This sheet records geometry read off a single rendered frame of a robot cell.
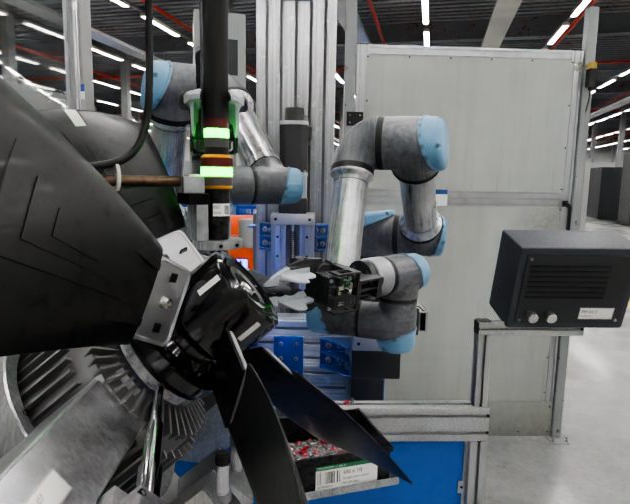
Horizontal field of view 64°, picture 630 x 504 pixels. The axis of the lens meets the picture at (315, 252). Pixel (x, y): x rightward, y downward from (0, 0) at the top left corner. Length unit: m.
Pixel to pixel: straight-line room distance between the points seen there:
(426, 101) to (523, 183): 0.64
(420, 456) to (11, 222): 1.04
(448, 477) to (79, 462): 0.96
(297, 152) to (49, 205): 1.16
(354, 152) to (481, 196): 1.63
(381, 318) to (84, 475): 0.65
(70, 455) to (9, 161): 0.25
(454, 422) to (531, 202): 1.73
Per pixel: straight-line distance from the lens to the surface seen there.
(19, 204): 0.44
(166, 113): 1.29
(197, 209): 0.69
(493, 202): 2.70
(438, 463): 1.29
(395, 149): 1.10
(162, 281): 0.57
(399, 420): 1.20
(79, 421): 0.54
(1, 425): 0.63
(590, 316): 1.25
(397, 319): 1.00
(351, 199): 1.08
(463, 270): 2.69
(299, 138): 1.56
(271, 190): 1.00
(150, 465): 0.51
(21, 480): 0.46
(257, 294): 0.66
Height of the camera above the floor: 1.36
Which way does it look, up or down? 8 degrees down
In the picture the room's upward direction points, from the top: 1 degrees clockwise
